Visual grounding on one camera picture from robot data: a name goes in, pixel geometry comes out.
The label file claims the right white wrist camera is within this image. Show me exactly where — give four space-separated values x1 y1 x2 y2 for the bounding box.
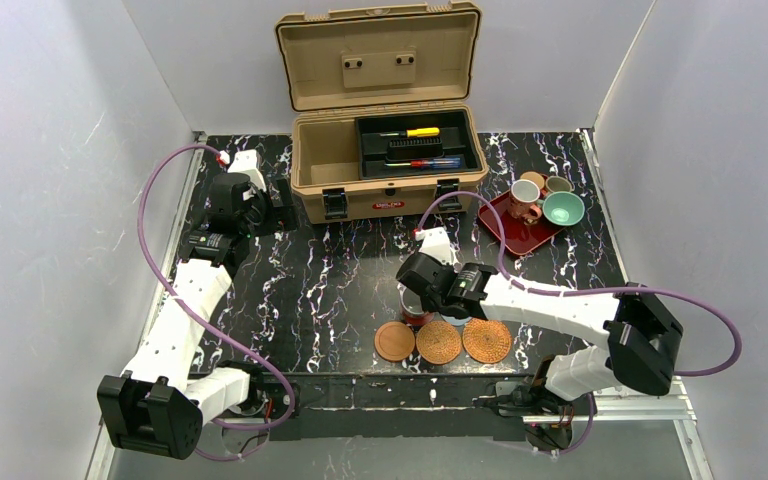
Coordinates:
414 227 456 266

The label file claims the smooth wooden coaster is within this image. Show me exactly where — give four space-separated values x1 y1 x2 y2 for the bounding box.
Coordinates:
374 321 416 362

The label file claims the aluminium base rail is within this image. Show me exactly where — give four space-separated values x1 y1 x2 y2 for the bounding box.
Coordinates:
87 374 712 479

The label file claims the woven rattan coaster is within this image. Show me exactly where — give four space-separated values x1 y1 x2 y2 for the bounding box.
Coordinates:
462 318 513 364
416 321 462 365

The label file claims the red serving tray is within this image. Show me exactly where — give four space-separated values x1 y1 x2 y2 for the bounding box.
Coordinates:
477 190 565 256

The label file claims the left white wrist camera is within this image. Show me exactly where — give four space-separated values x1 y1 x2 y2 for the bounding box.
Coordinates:
227 149 267 191

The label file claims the small olive cup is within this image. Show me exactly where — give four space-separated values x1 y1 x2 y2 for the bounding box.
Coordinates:
545 176 574 194

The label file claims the blue round coaster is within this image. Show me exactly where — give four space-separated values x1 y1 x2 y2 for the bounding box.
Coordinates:
440 315 471 327

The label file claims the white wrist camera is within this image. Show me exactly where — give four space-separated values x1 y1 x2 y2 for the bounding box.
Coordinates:
414 227 456 266
227 149 267 191

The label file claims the tan plastic toolbox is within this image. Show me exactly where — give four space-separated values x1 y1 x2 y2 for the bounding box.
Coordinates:
275 1 489 224

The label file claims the black toolbox tray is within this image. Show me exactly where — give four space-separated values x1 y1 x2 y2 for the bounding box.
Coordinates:
355 108 484 180

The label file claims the red round coaster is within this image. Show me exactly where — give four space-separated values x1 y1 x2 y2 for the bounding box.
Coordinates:
402 312 434 327

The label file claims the red blue handled screwdriver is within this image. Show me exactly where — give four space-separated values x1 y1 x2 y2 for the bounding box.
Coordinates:
385 157 462 169

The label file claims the small white cup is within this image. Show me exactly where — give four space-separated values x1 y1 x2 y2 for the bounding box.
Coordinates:
507 179 542 224

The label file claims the small orange cup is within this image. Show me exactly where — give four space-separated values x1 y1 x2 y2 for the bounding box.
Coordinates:
519 171 547 190

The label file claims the teal green bowl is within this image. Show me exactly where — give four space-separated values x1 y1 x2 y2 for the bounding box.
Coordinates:
542 191 586 227

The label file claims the white cup dark outside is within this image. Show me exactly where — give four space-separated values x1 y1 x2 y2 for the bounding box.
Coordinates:
400 289 429 315

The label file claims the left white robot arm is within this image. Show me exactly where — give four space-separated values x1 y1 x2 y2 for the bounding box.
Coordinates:
97 173 298 459

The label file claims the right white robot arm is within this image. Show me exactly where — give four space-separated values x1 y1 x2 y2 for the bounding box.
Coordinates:
396 253 683 401

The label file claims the yellow handled screwdriver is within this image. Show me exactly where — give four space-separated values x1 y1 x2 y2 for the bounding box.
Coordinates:
378 127 441 138

